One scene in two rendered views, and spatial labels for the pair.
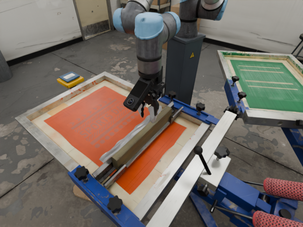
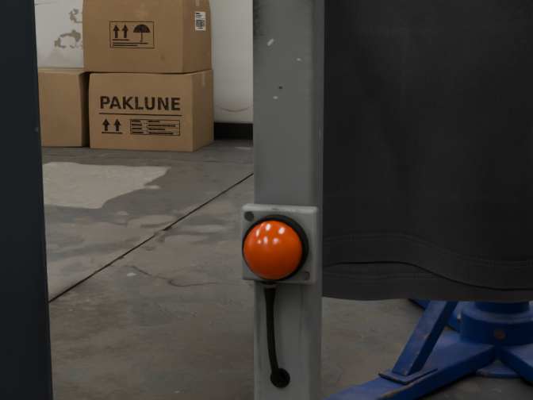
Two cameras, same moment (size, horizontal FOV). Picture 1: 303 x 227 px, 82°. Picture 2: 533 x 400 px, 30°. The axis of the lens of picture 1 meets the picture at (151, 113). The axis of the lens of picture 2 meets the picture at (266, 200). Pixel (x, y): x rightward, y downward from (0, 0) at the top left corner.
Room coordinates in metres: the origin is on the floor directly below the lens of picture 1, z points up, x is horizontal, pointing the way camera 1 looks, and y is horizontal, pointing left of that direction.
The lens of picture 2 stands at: (1.32, 1.16, 0.81)
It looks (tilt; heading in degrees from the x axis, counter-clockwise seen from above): 11 degrees down; 247
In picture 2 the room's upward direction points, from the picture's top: straight up
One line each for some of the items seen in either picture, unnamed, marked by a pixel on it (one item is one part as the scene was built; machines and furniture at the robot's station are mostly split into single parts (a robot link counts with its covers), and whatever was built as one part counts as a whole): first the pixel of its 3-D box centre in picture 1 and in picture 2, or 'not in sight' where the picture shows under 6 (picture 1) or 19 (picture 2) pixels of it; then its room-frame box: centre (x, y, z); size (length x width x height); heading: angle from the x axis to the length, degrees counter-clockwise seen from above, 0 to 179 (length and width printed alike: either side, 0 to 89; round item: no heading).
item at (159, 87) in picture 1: (150, 84); not in sight; (0.51, 0.00, 1.26); 0.09 x 0.08 x 0.12; 143
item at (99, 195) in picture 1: (101, 197); not in sight; (0.24, 0.17, 0.97); 0.30 x 0.05 x 0.07; 52
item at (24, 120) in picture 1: (113, 121); not in sight; (0.61, 0.19, 0.97); 0.79 x 0.58 x 0.04; 52
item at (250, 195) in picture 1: (227, 185); not in sight; (0.27, -0.26, 1.02); 0.17 x 0.06 x 0.05; 52
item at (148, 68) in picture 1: (148, 63); not in sight; (0.50, 0.01, 1.34); 0.08 x 0.08 x 0.05
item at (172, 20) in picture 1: (159, 27); not in sight; (0.60, -0.03, 1.42); 0.11 x 0.11 x 0.08; 61
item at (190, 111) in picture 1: (183, 111); not in sight; (0.68, -0.17, 0.97); 0.30 x 0.05 x 0.07; 52
